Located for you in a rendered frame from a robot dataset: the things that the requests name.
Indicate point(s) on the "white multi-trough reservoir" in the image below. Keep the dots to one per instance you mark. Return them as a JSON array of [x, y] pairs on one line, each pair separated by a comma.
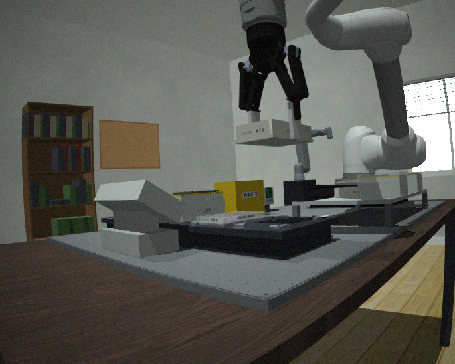
[[346, 192]]

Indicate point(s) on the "yellow waste bin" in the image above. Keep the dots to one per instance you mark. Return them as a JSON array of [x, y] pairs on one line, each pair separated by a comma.
[[242, 195]]

